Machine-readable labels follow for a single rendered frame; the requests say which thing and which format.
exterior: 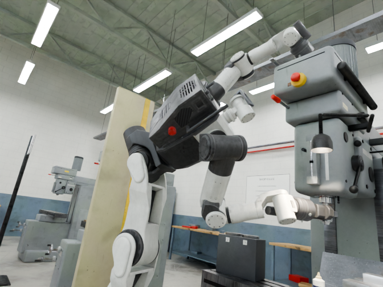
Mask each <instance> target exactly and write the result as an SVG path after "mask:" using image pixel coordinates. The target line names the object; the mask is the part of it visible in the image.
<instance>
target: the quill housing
mask: <svg viewBox="0 0 383 287"><path fill-rule="evenodd" d="M314 133H315V134H319V121H315V122H310V123H306V124H301V125H297V126H296V127H295V130H294V152H295V181H294V184H295V190H296V191H297V192H298V193H300V194H303V195H306V196H310V197H312V198H316V197H314V195H333V196H339V198H340V199H353V198H355V197H356V196H357V193H356V194H353V193H351V192H350V191H349V188H350V186H353V182H354V179H355V175H356V172H355V171H354V170H353V169H352V165H351V158H352V156H353V155H355V150H354V144H353V143H354V142H353V136H354V134H353V132H350V131H349V130H348V127H347V126H346V125H345V124H344V123H343V122H342V121H341V120H340V119H338V118H330V119H326V120H323V134H326V135H328V136H330V138H331V140H332V142H333V151H332V152H330V153H320V181H321V185H310V184H307V153H306V152H303V151H302V150H301V149H302V148H305V149H307V142H306V136H305V135H308V134H314Z"/></svg>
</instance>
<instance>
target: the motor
mask: <svg viewBox="0 0 383 287"><path fill-rule="evenodd" d="M326 46H332V47H333V48H334V49H335V51H336V52H337V53H338V55H339V56H340V57H341V59H342V60H343V61H345V62H346V63H347V64H348V65H349V67H350V68H351V70H352V71H353V73H354V74H355V75H356V76H357V78H358V79H359V76H358V65H357V53H356V44H355V42H354V41H353V40H351V39H347V38H338V39H333V40H330V41H328V42H326V43H324V44H323V45H322V46H320V47H319V49H321V48H324V47H326ZM319 49H318V50H319Z"/></svg>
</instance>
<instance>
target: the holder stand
mask: <svg viewBox="0 0 383 287"><path fill-rule="evenodd" d="M265 259H266V240H263V239H260V238H259V236H254V235H245V234H241V233H234V232H226V233H225V234H221V233H220V234H219V235H218V249H217V264H216V271H217V272H220V273H224V274H228V275H231V276H235V277H239V278H243V279H245V280H250V281H253V282H256V281H260V280H264V279H265Z"/></svg>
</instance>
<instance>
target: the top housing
mask: <svg viewBox="0 0 383 287"><path fill-rule="evenodd" d="M342 61H343V60H342V59H341V57H340V56H339V55H338V53H337V52H336V51H335V49H334V48H333V47H332V46H326V47H324V48H321V49H319V50H316V51H314V52H311V53H309V54H306V55H304V56H301V57H299V58H297V59H294V60H291V61H289V62H287V63H284V64H282V65H279V66H277V67H276V68H275V69H274V95H275V96H277V97H279V98H280V99H281V101H283V102H284V103H285V104H289V103H292V102H295V101H299V100H304V99H307V98H310V97H314V96H318V95H322V94H325V93H328V92H333V91H337V90H339V91H341V92H343V94H344V96H345V97H346V98H347V99H348V100H349V101H350V102H351V104H353V106H354V107H355V108H356V109H357V110H358V111H359V112H360V113H361V112H365V113H366V114H367V113H368V108H367V105H366V104H363V101H362V99H361V97H360V96H359V95H358V94H357V92H356V91H355V90H354V89H353V88H352V86H351V85H350V84H349V83H348V81H344V77H343V75H342V74H341V72H340V71H339V70H338V69H337V65H338V63H339V62H342ZM295 72H298V73H299V72H301V73H303V74H305V75H306V77H307V80H306V82H305V84H304V85H303V86H301V87H298V88H296V87H294V86H293V85H291V86H289V87H288V83H290V82H291V75H292V74H293V73H295Z"/></svg>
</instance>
